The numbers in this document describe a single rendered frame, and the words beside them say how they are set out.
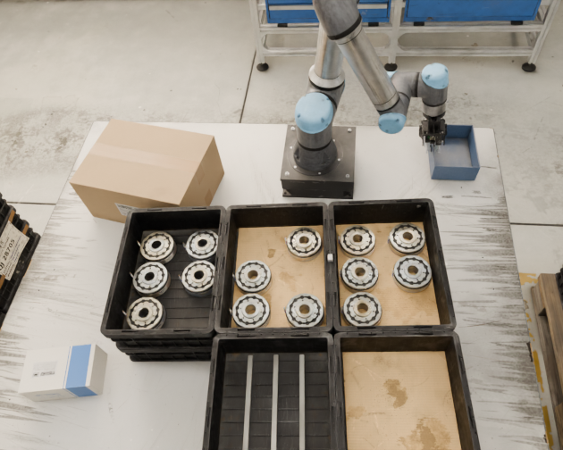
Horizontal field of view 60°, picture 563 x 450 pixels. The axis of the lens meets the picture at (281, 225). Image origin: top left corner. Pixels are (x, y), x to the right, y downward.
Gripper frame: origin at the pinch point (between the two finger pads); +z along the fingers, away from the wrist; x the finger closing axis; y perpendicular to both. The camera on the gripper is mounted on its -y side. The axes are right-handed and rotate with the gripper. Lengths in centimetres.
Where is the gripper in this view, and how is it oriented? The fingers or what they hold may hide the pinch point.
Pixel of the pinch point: (432, 147)
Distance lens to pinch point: 182.2
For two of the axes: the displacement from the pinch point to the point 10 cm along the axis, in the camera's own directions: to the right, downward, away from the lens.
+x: 9.6, 0.0, -2.6
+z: 2.2, 5.6, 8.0
